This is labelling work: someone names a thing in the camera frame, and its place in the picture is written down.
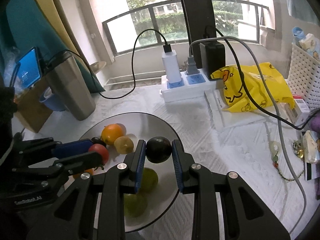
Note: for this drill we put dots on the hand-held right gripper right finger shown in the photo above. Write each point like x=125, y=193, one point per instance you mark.
x=176, y=165

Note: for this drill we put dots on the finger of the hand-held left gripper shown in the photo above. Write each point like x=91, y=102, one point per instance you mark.
x=75, y=160
x=72, y=147

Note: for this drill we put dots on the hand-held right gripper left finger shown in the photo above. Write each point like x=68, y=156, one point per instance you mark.
x=140, y=165

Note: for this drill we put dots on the green round fruit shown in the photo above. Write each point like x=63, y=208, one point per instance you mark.
x=150, y=180
x=135, y=205

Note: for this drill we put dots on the large dark plum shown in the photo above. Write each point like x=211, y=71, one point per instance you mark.
x=158, y=150

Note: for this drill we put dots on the tan yellow round fruit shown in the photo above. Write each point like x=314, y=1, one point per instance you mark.
x=123, y=145

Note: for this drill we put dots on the small dark plum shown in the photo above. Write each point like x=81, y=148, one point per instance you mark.
x=98, y=140

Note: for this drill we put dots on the red tomato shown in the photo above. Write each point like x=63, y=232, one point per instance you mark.
x=101, y=153

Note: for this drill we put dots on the orange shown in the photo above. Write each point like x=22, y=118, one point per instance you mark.
x=112, y=133

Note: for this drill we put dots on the white bowl with dark rim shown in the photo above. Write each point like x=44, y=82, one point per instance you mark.
x=155, y=125

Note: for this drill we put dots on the blue plastic bowl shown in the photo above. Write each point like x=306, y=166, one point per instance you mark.
x=53, y=102

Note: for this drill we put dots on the cardboard box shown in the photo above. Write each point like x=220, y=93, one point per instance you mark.
x=32, y=110

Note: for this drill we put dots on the steel tumbler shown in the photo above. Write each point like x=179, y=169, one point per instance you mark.
x=70, y=85

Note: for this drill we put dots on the white power strip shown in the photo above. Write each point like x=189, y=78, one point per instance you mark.
x=182, y=90

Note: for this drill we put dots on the white flat box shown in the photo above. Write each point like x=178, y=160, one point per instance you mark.
x=237, y=120

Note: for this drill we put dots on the cream small dish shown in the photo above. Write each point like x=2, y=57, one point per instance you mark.
x=98, y=67

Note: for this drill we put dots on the tablet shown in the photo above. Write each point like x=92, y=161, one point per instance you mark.
x=28, y=67

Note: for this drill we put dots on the grey plug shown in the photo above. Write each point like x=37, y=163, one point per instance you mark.
x=191, y=67

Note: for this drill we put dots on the white charger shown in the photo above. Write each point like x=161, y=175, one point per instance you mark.
x=171, y=66

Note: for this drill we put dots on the black charger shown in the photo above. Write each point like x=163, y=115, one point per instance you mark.
x=212, y=60

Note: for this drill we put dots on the yellow printed plastic bag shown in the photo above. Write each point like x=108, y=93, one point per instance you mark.
x=262, y=85

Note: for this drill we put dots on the white small box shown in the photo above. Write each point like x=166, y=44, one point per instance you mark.
x=292, y=116

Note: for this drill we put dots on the yellow curtain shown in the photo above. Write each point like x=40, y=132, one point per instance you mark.
x=62, y=17

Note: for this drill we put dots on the black and white card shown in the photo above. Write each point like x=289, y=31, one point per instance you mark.
x=309, y=171

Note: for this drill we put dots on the teal curtain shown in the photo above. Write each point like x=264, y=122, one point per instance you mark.
x=30, y=20

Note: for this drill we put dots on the cream tissue packet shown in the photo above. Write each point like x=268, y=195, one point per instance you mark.
x=311, y=147

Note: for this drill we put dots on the red and white box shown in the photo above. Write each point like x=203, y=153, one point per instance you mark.
x=301, y=103

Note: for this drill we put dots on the purple cloth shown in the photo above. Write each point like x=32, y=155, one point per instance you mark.
x=315, y=122

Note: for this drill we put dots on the white woven basket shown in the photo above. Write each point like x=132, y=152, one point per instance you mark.
x=305, y=80

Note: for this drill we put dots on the balcony railing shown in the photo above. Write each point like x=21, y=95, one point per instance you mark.
x=160, y=7

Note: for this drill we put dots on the printed tissue packet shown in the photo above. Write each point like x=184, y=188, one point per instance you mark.
x=310, y=46

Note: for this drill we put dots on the black window frame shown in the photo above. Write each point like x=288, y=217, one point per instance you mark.
x=195, y=10

